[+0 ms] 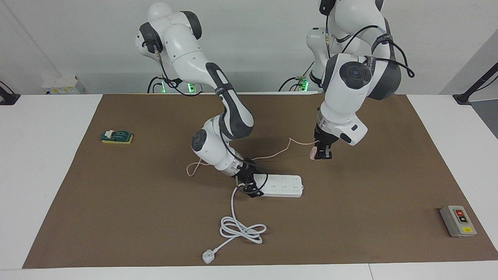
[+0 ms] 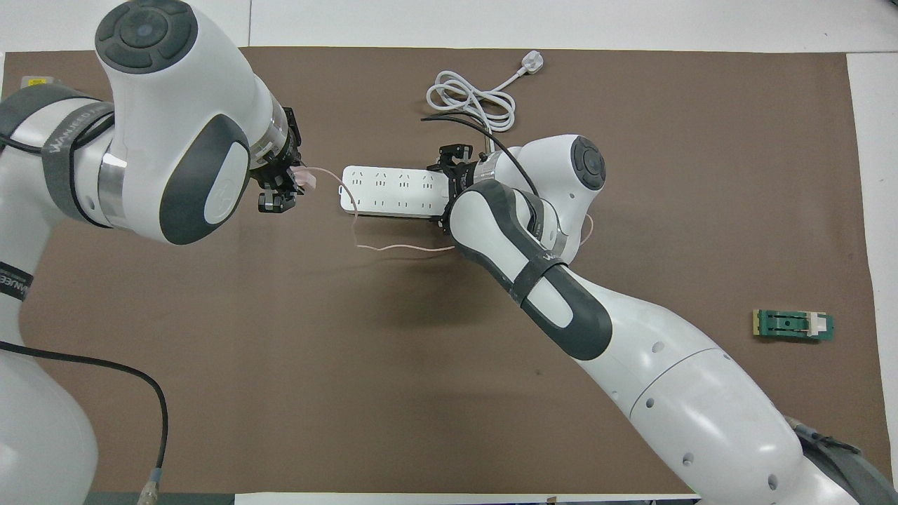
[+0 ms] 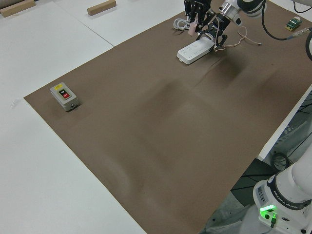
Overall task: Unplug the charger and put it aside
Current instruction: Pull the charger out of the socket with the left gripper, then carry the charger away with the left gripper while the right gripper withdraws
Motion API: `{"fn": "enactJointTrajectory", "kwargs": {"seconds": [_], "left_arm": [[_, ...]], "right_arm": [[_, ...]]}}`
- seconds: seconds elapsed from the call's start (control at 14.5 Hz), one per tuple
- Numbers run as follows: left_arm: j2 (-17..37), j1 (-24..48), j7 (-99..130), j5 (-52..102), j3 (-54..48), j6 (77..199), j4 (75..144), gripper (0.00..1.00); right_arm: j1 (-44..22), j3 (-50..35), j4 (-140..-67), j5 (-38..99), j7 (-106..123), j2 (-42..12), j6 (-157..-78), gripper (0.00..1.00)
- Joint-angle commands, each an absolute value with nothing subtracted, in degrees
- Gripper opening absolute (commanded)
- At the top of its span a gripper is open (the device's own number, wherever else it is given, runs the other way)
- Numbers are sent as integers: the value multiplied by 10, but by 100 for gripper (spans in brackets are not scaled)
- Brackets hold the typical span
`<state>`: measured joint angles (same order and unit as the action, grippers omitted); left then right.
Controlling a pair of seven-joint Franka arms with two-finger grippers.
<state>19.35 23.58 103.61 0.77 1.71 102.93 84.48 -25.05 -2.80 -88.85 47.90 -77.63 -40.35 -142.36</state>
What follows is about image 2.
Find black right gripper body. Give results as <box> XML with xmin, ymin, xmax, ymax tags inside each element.
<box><xmin>446</xmin><ymin>156</ymin><xmax>486</xmax><ymax>206</ymax></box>

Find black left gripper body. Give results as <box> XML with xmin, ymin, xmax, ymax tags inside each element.
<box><xmin>249</xmin><ymin>105</ymin><xmax>304</xmax><ymax>186</ymax></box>

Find pink charging cable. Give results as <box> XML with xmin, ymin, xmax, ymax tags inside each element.
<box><xmin>309</xmin><ymin>167</ymin><xmax>596</xmax><ymax>254</ymax></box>

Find white power strip with cord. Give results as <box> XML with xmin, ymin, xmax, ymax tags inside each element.
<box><xmin>340</xmin><ymin>50</ymin><xmax>547</xmax><ymax>219</ymax></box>

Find brown table mat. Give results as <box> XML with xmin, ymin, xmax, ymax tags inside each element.
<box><xmin>0</xmin><ymin>46</ymin><xmax>898</xmax><ymax>495</ymax></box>

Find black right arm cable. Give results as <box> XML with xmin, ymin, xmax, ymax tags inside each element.
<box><xmin>421</xmin><ymin>114</ymin><xmax>541</xmax><ymax>198</ymax></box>

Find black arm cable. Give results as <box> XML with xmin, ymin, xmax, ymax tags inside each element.
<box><xmin>0</xmin><ymin>340</ymin><xmax>170</xmax><ymax>505</ymax></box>
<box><xmin>421</xmin><ymin>114</ymin><xmax>541</xmax><ymax>198</ymax></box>

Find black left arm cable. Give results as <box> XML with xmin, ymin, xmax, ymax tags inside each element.
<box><xmin>0</xmin><ymin>340</ymin><xmax>170</xmax><ymax>505</ymax></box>

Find grey push-button switch box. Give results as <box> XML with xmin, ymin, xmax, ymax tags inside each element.
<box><xmin>20</xmin><ymin>74</ymin><xmax>71</xmax><ymax>95</ymax></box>

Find green knife switch yellow base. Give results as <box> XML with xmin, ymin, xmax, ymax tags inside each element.
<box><xmin>753</xmin><ymin>309</ymin><xmax>836</xmax><ymax>343</ymax></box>

